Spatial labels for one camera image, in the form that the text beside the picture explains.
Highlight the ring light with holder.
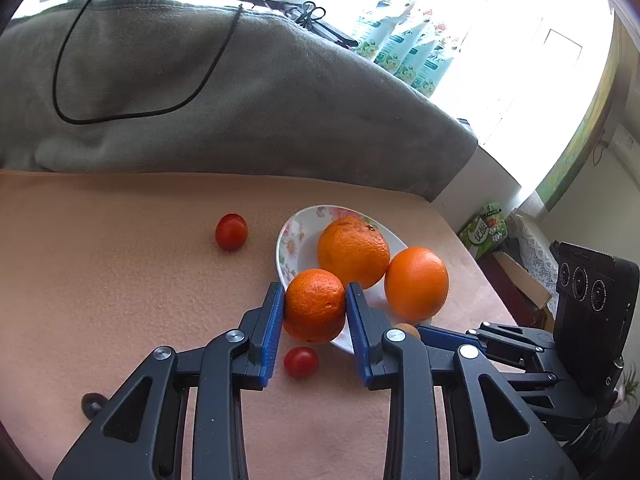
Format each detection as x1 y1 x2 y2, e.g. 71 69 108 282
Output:
212 0 358 48

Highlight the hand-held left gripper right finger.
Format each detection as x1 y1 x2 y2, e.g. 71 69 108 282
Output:
346 282 581 480

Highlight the dark orange tangerine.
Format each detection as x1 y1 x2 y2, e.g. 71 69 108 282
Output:
283 269 348 345

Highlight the red cherry tomato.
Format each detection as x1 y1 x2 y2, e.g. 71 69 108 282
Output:
215 213 249 252
283 346 320 379

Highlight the white air conditioner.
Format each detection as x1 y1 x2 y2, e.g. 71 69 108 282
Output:
607 122 640 161

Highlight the large bumpy orange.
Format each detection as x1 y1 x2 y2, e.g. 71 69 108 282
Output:
317 216 391 291

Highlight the white framed window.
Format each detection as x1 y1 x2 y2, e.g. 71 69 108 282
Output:
280 0 618 196

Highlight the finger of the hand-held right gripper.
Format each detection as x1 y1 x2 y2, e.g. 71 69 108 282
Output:
416 322 556 357
487 354 568 401

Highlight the black cable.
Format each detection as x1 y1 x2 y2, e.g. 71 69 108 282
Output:
52 0 246 125

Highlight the green carton box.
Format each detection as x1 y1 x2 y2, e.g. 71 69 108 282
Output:
457 202 508 260

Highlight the large smooth orange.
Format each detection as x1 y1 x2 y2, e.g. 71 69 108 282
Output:
384 246 450 323

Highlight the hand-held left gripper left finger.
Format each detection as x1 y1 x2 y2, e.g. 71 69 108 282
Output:
52 282 287 480

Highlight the white lace cloth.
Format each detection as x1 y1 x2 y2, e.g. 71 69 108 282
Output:
505 210 561 291

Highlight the floral ceramic plate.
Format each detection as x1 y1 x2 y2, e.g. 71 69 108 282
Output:
276 205 436 356

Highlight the grey blanket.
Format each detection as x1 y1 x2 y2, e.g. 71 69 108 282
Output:
0 0 480 201

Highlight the pink blanket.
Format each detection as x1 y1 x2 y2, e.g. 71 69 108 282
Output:
0 170 518 480

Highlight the brown cardboard box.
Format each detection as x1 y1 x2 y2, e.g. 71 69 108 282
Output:
492 250 556 331

